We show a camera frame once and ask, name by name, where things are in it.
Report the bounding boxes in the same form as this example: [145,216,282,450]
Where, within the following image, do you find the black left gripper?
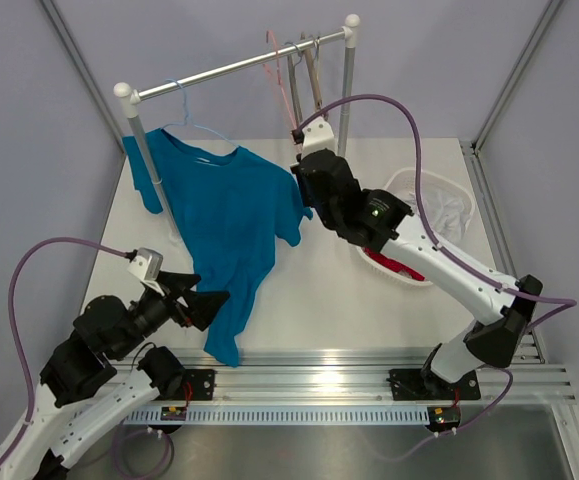
[112,270,229,360]

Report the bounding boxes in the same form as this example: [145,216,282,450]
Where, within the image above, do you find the red t shirt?
[363,248,425,282]

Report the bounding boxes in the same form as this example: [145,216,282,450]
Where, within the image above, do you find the grey plastic hanger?
[287,54,303,124]

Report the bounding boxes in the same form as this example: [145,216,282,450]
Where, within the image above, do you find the white t shirt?
[421,186,472,245]

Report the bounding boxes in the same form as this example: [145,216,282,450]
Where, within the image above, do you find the pink wire hanger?
[263,30,297,131]

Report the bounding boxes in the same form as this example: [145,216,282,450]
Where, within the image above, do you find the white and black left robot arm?
[0,272,230,479]

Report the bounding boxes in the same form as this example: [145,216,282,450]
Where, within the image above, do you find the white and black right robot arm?
[291,149,543,398]

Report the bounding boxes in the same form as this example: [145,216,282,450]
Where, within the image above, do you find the blue t shirt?
[146,129,313,367]

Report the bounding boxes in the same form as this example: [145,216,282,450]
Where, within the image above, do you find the wooden clip hanger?
[303,37,323,111]

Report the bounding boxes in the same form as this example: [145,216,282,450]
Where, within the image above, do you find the silver white clothes rack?
[113,14,361,243]

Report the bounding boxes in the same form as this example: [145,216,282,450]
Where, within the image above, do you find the white plastic laundry basket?
[355,168,475,288]

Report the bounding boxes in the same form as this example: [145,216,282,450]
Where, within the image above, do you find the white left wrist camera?
[127,248,165,296]

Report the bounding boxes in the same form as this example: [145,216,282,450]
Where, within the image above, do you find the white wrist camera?
[127,248,165,296]
[291,116,337,162]

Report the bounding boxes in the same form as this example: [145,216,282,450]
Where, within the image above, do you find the white slotted cable duct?
[124,405,430,426]

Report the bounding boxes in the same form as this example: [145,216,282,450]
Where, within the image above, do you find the light blue wire hanger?
[163,79,239,148]

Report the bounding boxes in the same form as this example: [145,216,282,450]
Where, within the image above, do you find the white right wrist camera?
[291,116,337,162]

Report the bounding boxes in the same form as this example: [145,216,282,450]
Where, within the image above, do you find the aluminium mounting rail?
[93,348,576,405]

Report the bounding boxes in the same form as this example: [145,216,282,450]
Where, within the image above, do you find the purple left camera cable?
[0,237,135,471]

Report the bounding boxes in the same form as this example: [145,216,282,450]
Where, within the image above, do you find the purple camera cable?
[0,237,135,471]
[298,93,578,441]

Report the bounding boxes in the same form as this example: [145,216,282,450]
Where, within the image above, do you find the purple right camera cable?
[298,93,578,441]

